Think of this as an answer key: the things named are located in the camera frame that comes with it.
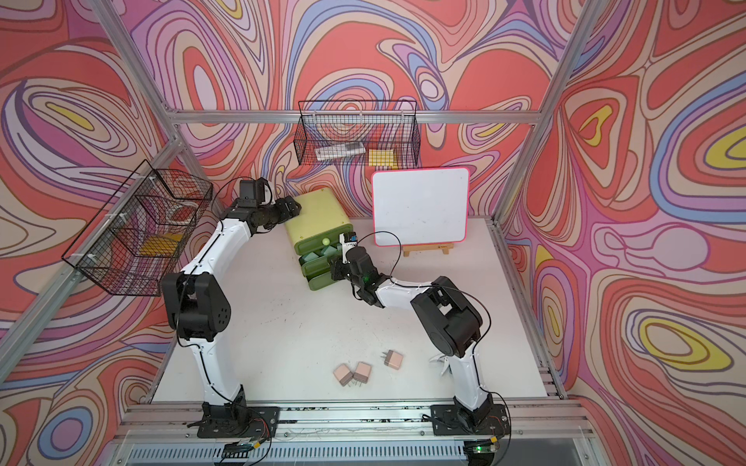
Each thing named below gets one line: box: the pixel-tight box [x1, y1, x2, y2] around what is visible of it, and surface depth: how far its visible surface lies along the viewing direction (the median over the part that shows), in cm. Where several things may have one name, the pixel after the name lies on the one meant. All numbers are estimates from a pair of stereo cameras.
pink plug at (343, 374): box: [333, 363, 354, 387], surface depth 82 cm
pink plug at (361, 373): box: [352, 361, 373, 388], surface depth 82 cm
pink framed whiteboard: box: [372, 166, 471, 248], surface depth 103 cm
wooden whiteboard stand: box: [402, 242, 455, 257], surface depth 107 cm
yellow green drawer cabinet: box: [285, 187, 354, 291], surface depth 93 cm
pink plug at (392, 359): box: [380, 349, 405, 371], surface depth 84 cm
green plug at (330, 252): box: [321, 245, 340, 260], surface depth 98 cm
